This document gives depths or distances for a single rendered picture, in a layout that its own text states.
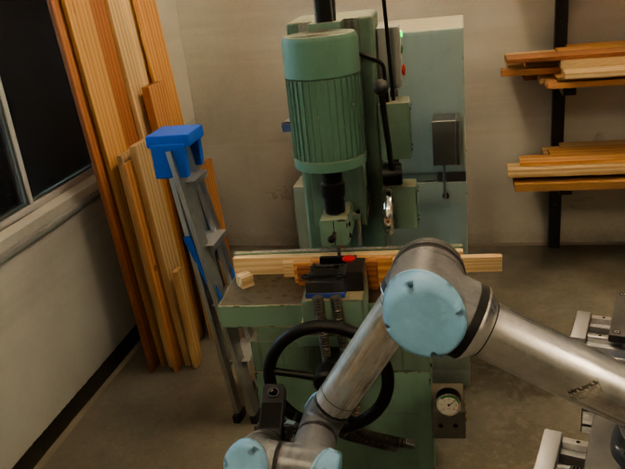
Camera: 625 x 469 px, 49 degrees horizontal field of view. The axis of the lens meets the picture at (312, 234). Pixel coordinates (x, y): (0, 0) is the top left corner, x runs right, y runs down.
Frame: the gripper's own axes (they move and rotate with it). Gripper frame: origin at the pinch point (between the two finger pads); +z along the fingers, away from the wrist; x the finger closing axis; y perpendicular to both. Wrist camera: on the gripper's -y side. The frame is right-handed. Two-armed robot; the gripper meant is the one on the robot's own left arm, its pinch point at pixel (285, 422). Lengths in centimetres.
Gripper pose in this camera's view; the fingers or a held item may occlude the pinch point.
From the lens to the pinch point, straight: 153.3
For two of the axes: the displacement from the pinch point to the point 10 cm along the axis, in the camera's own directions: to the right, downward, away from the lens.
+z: 1.7, 1.2, 9.8
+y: 0.0, 9.9, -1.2
